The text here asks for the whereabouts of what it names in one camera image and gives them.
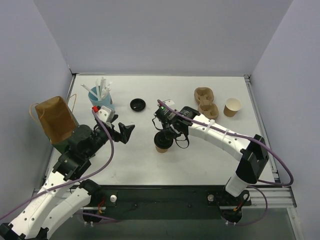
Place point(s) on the brown and green paper bag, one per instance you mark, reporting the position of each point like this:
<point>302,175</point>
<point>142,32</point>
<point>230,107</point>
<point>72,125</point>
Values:
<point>56,120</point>

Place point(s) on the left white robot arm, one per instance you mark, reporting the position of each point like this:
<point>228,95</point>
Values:
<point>66,190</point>

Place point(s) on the blue straw holder cup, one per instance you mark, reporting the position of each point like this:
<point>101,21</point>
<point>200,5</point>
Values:
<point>105,101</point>

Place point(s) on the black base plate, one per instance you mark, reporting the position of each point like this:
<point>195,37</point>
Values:
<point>164,202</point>

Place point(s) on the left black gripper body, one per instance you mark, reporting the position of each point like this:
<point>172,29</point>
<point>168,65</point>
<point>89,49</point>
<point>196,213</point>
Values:
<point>116,132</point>

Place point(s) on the aluminium frame rail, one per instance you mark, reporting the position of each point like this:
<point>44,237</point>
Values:
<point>272,161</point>

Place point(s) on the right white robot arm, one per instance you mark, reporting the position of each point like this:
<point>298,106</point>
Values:
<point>249,152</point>

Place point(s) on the white wrapped straw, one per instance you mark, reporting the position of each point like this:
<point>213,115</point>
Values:
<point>107,89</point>
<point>97,86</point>
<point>88,89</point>
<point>102,86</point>

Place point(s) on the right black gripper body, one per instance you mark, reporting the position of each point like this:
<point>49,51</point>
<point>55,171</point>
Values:
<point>165,132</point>

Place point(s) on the brown pulp cup carrier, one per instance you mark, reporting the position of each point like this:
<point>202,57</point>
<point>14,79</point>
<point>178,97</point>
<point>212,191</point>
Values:
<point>204,97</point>

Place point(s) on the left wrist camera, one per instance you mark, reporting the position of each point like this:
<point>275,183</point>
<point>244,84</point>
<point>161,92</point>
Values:
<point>105,114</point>

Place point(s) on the brown paper coffee cup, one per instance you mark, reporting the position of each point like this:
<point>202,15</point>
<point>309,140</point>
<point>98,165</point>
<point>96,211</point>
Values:
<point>160,148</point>

